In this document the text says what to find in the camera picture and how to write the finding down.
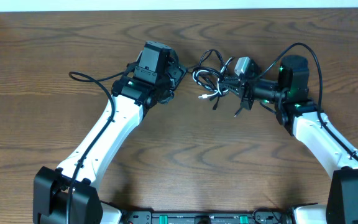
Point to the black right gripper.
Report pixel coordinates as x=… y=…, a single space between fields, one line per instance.
x=242 y=89

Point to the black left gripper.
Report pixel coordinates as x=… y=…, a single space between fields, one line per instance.
x=177 y=71

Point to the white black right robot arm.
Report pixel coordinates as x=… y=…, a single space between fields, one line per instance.
x=304 y=120

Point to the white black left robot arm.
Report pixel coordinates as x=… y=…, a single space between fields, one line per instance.
x=69 y=193

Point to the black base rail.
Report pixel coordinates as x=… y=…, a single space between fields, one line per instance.
x=263 y=216

